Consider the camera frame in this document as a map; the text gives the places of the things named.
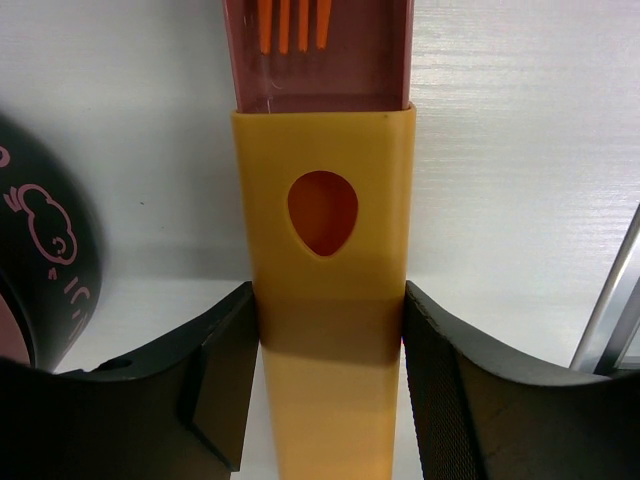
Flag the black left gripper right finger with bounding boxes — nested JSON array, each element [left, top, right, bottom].
[[402, 283, 639, 479]]

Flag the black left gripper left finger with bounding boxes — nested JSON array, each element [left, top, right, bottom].
[[1, 283, 258, 479]]

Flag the black steel lunch bowl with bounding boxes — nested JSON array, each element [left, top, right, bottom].
[[1, 115, 103, 371]]

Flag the dark red cutlery tray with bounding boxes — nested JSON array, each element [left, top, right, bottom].
[[223, 0, 414, 114]]

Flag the orange plastic fork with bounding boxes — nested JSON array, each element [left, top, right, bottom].
[[255, 0, 332, 55]]

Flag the aluminium front rail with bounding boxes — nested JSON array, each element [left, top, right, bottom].
[[570, 213, 639, 376]]

